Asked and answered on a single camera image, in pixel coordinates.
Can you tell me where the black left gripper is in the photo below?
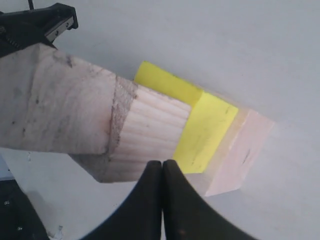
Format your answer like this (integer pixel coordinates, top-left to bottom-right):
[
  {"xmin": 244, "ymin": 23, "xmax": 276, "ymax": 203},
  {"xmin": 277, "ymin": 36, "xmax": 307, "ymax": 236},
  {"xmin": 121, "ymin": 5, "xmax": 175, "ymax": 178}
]
[{"xmin": 0, "ymin": 2, "xmax": 79, "ymax": 58}]

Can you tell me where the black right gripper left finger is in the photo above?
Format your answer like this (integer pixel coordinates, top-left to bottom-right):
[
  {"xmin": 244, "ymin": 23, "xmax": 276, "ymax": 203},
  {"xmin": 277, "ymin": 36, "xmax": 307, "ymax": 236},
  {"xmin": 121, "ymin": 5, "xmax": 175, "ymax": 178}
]
[{"xmin": 84, "ymin": 160, "xmax": 162, "ymax": 240}]

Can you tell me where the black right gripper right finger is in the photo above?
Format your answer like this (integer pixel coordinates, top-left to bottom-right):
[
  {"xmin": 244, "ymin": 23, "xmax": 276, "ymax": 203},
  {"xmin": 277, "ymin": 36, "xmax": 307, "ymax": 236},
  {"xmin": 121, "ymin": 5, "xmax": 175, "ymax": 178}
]
[{"xmin": 162, "ymin": 160, "xmax": 253, "ymax": 240}]

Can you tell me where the large wooden cube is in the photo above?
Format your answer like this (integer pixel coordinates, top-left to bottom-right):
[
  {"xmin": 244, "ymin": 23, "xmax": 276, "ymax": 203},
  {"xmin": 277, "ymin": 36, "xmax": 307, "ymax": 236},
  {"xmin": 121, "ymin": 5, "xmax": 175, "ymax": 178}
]
[{"xmin": 185, "ymin": 92, "xmax": 275, "ymax": 197}]

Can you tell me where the yellow cube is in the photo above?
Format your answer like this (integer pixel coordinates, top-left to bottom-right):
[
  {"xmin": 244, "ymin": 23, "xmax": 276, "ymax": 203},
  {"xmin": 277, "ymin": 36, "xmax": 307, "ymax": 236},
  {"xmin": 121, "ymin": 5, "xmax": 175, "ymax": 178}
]
[{"xmin": 134, "ymin": 61, "xmax": 239, "ymax": 174}]

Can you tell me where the small wooden cube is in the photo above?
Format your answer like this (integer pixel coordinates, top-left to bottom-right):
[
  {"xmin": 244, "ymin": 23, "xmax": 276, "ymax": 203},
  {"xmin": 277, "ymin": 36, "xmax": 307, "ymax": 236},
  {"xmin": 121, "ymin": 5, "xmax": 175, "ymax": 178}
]
[{"xmin": 0, "ymin": 44, "xmax": 116, "ymax": 154}]

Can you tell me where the medium wooden cube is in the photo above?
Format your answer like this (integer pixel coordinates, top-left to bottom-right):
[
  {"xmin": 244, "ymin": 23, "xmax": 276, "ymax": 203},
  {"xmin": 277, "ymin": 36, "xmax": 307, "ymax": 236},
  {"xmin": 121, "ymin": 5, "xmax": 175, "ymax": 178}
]
[{"xmin": 70, "ymin": 77, "xmax": 191, "ymax": 183}]

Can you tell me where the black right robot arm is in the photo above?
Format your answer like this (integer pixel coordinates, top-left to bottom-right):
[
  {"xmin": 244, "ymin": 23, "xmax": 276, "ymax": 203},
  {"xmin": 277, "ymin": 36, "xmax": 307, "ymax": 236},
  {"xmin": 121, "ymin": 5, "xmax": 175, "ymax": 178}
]
[{"xmin": 0, "ymin": 160, "xmax": 251, "ymax": 240}]

